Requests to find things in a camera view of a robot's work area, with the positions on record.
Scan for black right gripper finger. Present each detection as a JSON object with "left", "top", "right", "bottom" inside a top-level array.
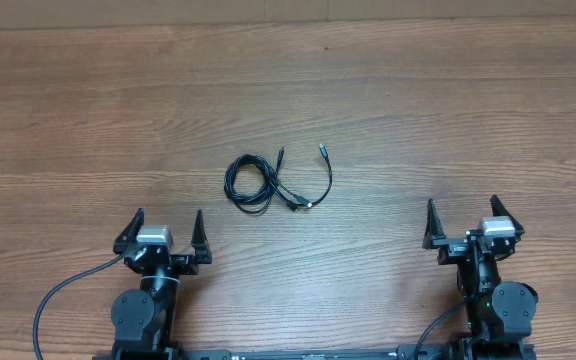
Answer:
[
  {"left": 490, "top": 194, "right": 525, "bottom": 237},
  {"left": 422, "top": 198, "right": 446, "bottom": 249}
]

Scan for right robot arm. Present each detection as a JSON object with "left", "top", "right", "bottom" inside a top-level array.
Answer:
[{"left": 413, "top": 195, "right": 539, "bottom": 360}]

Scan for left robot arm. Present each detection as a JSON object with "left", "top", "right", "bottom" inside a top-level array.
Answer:
[{"left": 111, "top": 208, "right": 212, "bottom": 359}]

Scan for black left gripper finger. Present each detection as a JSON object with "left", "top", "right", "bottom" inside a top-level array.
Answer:
[
  {"left": 113, "top": 208, "right": 145, "bottom": 254},
  {"left": 191, "top": 209, "right": 212, "bottom": 264}
]

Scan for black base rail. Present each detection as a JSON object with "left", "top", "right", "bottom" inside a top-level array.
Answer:
[{"left": 91, "top": 344, "right": 538, "bottom": 360}]

